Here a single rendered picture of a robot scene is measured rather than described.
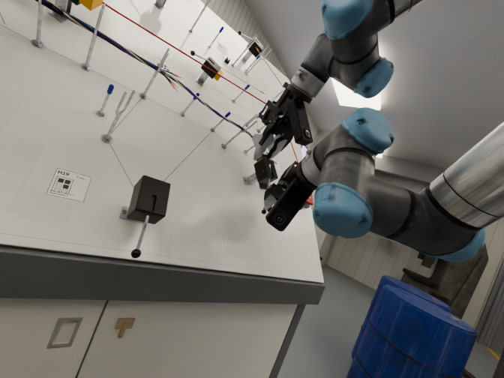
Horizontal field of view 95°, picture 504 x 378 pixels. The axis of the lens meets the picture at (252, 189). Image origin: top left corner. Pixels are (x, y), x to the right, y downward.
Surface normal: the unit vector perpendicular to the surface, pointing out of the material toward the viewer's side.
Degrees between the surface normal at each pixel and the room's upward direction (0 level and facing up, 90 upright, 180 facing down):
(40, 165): 53
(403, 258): 90
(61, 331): 90
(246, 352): 90
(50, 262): 90
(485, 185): 121
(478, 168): 106
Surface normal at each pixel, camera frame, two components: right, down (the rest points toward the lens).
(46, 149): 0.66, -0.39
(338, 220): -0.32, 0.79
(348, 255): -0.48, -0.20
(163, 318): 0.54, 0.22
